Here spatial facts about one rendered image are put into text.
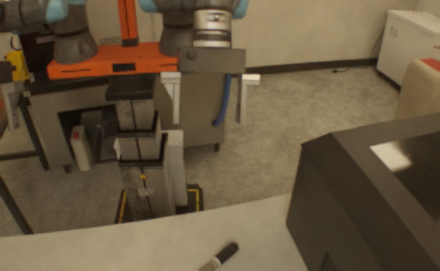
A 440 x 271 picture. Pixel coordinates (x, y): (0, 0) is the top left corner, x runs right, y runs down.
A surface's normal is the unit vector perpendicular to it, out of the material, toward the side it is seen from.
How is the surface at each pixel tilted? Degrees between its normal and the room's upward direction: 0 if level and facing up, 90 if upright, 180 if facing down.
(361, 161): 0
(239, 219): 0
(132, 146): 90
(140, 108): 90
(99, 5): 90
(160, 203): 90
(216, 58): 67
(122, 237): 0
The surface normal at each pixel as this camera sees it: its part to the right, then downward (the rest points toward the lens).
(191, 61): 0.24, 0.18
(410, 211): 0.00, -0.82
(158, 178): 0.07, 0.57
